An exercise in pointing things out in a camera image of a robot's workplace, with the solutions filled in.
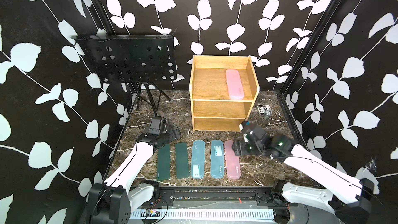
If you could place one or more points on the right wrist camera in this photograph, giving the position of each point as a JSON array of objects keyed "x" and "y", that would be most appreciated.
[{"x": 247, "y": 127}]

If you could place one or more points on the wooden shelf unit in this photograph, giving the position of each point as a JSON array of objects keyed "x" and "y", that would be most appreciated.
[{"x": 212, "y": 108}]

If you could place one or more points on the small printed card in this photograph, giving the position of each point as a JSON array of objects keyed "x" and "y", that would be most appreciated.
[{"x": 263, "y": 108}]

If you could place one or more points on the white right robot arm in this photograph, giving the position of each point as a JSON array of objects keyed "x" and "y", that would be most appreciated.
[{"x": 347, "y": 197}]

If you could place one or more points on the dark green pencil case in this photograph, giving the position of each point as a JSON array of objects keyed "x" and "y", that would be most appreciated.
[
  {"x": 182, "y": 161},
  {"x": 164, "y": 163}
]

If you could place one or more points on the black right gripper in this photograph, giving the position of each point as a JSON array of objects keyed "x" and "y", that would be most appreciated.
[{"x": 241, "y": 143}]

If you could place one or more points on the small glass jar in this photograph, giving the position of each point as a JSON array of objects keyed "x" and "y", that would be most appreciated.
[{"x": 267, "y": 115}]

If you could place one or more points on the black music stand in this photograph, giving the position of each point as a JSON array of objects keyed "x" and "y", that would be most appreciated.
[{"x": 141, "y": 59}]

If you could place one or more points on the pink pencil case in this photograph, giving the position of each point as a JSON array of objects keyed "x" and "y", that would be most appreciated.
[
  {"x": 232, "y": 161},
  {"x": 234, "y": 84}
]

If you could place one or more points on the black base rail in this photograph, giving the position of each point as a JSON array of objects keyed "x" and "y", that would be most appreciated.
[{"x": 261, "y": 196}]

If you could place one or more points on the white perforated cable duct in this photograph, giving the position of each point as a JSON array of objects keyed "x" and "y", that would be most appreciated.
[{"x": 262, "y": 215}]

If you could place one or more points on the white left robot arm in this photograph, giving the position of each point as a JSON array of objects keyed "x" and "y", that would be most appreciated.
[{"x": 113, "y": 201}]

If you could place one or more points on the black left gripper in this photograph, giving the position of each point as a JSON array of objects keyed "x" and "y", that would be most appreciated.
[{"x": 172, "y": 136}]

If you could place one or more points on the light blue pencil case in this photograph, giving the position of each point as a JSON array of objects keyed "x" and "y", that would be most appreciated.
[
  {"x": 198, "y": 159},
  {"x": 217, "y": 159}
]

